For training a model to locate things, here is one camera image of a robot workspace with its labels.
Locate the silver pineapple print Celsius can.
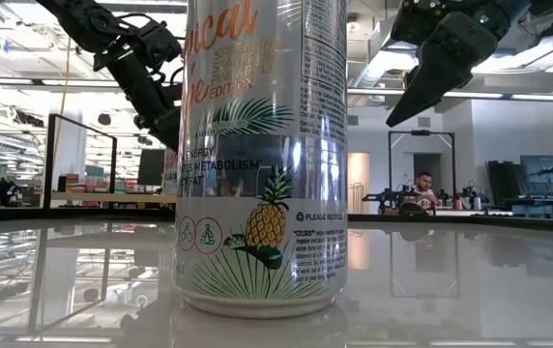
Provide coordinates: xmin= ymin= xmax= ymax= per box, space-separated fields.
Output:
xmin=172 ymin=0 xmax=349 ymax=319

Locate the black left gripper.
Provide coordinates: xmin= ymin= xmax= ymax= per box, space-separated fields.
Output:
xmin=105 ymin=53 xmax=182 ymax=152

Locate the black monitor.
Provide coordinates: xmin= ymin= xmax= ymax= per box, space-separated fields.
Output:
xmin=136 ymin=148 xmax=166 ymax=188

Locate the black metal shelf rail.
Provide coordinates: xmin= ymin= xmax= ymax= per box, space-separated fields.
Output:
xmin=43 ymin=113 xmax=118 ymax=213

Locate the silver ventilation duct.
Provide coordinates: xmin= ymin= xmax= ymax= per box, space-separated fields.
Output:
xmin=347 ymin=45 xmax=422 ymax=89

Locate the dark computer monitor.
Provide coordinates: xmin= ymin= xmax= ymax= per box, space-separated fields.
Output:
xmin=520 ymin=154 xmax=553 ymax=200

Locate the long ceiling light bar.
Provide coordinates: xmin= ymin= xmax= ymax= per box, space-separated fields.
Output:
xmin=0 ymin=76 xmax=123 ymax=91
xmin=347 ymin=88 xmax=553 ymax=102

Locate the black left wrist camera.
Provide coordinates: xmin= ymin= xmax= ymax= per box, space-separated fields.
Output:
xmin=160 ymin=82 xmax=184 ymax=108

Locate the colourful book stack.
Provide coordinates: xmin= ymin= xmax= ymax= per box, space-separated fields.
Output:
xmin=65 ymin=172 xmax=137 ymax=194

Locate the dark desk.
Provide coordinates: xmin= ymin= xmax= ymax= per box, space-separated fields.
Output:
xmin=503 ymin=196 xmax=553 ymax=219

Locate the black panel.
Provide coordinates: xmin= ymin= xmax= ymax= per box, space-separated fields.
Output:
xmin=486 ymin=159 xmax=522 ymax=200

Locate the black frame stand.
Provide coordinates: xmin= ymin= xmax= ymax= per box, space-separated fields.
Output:
xmin=387 ymin=129 xmax=456 ymax=217

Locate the yellow hanging cord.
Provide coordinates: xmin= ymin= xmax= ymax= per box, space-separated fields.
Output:
xmin=52 ymin=38 xmax=73 ymax=160

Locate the wooden shelf board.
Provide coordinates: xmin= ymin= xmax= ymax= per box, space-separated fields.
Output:
xmin=51 ymin=191 xmax=177 ymax=204

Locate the white Peach Vibe Celsius can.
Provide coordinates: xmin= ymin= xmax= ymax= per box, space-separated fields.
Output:
xmin=161 ymin=148 xmax=180 ymax=195

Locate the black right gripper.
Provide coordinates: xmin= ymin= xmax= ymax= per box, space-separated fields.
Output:
xmin=385 ymin=0 xmax=532 ymax=129

